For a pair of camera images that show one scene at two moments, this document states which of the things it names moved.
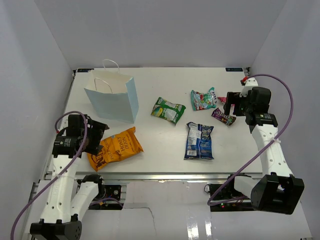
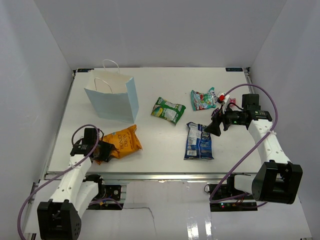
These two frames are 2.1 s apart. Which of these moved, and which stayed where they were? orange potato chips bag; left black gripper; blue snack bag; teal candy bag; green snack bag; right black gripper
Moved: left black gripper; orange potato chips bag; right black gripper
Stayed: green snack bag; blue snack bag; teal candy bag
